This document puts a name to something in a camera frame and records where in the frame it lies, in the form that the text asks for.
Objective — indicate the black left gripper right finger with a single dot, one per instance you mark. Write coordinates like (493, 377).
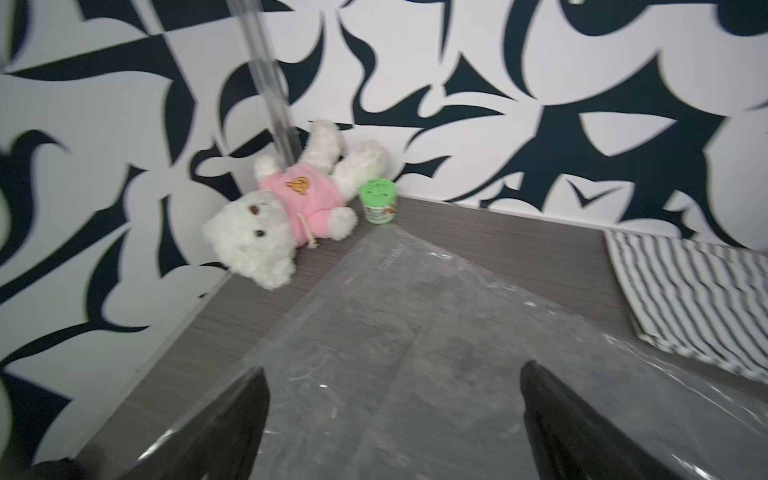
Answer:
(571, 440)

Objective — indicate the clear plastic vacuum bag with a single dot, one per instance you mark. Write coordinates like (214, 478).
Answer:
(404, 363)

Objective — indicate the white teddy bear pink shirt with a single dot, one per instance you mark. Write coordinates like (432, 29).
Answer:
(258, 235)

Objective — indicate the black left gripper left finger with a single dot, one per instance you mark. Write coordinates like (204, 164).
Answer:
(220, 442)

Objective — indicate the striped white black garment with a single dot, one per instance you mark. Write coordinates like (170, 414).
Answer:
(697, 300)

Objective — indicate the aluminium cage frame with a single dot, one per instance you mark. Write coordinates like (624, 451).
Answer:
(266, 75)

